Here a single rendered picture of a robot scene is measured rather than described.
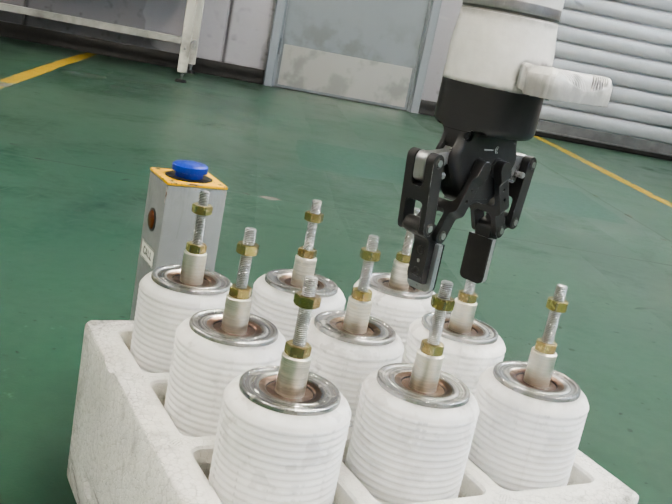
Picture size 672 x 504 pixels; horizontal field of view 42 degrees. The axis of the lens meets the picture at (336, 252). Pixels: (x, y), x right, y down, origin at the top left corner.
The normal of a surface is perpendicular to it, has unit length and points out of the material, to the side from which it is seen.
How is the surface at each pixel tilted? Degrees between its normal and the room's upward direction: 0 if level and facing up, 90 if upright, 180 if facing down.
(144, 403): 0
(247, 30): 90
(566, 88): 90
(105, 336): 0
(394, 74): 90
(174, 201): 90
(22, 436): 0
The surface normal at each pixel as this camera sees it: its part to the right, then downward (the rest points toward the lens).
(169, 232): 0.44, 0.32
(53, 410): 0.19, -0.95
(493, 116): -0.07, 0.25
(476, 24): -0.70, -0.11
